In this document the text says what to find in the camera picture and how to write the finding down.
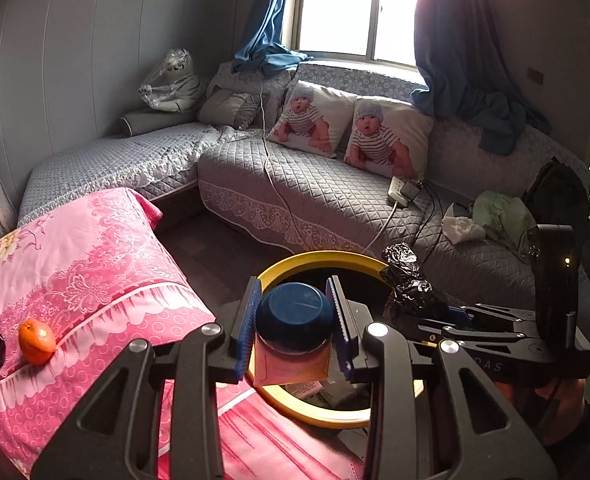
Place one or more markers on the dark blue curtain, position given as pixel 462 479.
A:
pixel 455 35

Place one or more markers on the wall socket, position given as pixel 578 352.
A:
pixel 535 76

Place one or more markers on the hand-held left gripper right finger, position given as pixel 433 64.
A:
pixel 342 340

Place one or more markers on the bagged tiger plush toy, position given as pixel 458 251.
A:
pixel 172 85

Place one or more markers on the baby print pillow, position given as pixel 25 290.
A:
pixel 307 115
pixel 385 135

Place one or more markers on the grey quilted sofa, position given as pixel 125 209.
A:
pixel 300 185

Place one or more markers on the white charger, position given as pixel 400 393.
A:
pixel 415 187

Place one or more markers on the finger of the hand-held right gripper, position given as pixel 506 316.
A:
pixel 475 336
pixel 500 314

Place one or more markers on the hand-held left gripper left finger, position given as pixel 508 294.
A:
pixel 247 340

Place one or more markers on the pink floral blanket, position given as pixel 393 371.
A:
pixel 100 270

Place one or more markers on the person's right forearm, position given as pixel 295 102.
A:
pixel 570 400

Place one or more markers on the grey cushion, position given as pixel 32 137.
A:
pixel 227 107

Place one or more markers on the mandarin orange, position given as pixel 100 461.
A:
pixel 37 342

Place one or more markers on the yellow rimmed trash bin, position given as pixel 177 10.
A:
pixel 315 260

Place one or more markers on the black backpack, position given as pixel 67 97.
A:
pixel 555 195

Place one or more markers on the blue plastic bowl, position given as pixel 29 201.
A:
pixel 295 320

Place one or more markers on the white cloth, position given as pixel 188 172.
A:
pixel 462 227

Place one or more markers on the white power strip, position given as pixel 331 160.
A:
pixel 396 191

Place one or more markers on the window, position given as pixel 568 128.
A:
pixel 340 5

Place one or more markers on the green cloth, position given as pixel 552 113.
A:
pixel 505 215

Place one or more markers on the grey bolster pillow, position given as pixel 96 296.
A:
pixel 150 122

